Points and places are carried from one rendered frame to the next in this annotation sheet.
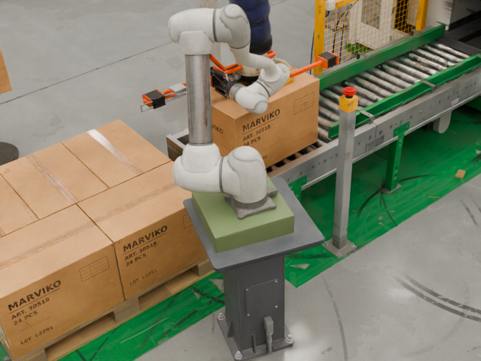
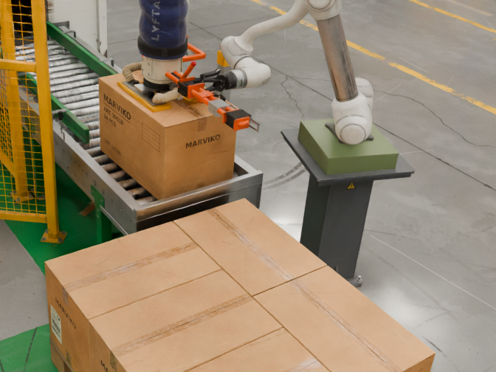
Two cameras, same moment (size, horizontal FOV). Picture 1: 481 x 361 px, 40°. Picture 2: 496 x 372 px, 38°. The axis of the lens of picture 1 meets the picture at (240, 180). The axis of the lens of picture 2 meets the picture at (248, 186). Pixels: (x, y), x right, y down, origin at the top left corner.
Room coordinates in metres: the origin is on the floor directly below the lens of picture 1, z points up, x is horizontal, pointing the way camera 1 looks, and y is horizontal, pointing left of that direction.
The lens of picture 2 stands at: (2.90, 3.03, 2.35)
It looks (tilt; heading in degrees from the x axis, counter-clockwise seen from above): 31 degrees down; 267
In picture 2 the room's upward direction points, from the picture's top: 6 degrees clockwise
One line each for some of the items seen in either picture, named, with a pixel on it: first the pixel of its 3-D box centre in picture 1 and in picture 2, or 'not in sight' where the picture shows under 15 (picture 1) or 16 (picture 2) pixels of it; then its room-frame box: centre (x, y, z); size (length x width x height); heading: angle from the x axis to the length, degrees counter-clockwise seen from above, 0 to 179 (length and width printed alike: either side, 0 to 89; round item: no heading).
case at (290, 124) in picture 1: (254, 117); (165, 130); (3.18, -0.09, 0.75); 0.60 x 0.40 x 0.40; 129
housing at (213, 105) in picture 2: (177, 91); (218, 108); (2.93, 0.29, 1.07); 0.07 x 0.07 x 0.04; 37
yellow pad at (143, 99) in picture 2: not in sight; (143, 91); (3.28, -0.03, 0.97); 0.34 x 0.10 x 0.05; 127
